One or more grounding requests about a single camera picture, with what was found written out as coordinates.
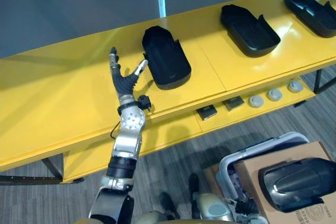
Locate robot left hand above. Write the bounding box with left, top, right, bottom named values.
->
left=107, top=47, right=149, bottom=99

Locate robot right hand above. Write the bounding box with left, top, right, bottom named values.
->
left=234, top=198, right=263, bottom=216

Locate black plastic housing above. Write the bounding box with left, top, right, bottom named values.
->
left=284, top=0, right=336, bottom=39
left=219, top=4, right=281, bottom=58
left=258, top=157, right=336, bottom=214
left=141, top=25, right=192, bottom=91

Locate yellow metal shelf unit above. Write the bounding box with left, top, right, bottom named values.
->
left=0, top=0, right=336, bottom=184

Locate black metal shelf leg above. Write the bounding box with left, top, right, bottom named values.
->
left=313, top=68, right=336, bottom=94
left=0, top=155, right=85, bottom=185

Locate brown cardboard box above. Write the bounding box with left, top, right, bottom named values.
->
left=233, top=141, right=336, bottom=224

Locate dark robot foot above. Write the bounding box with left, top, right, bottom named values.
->
left=159, top=191, right=180, bottom=219
left=188, top=173, right=201, bottom=196

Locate white plastic crate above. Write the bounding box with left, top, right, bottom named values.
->
left=218, top=131, right=318, bottom=205

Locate dark square box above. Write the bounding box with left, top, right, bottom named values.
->
left=196, top=104, right=218, bottom=122
left=222, top=96, right=244, bottom=112

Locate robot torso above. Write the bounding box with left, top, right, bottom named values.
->
left=135, top=209, right=268, bottom=224

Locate grey round cap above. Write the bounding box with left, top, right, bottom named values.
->
left=266, top=88, right=284, bottom=102
left=287, top=79, right=305, bottom=94
left=247, top=94, right=265, bottom=109

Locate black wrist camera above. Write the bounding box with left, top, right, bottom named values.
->
left=137, top=94, right=153, bottom=112

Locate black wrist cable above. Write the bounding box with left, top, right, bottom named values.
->
left=109, top=121, right=121, bottom=140

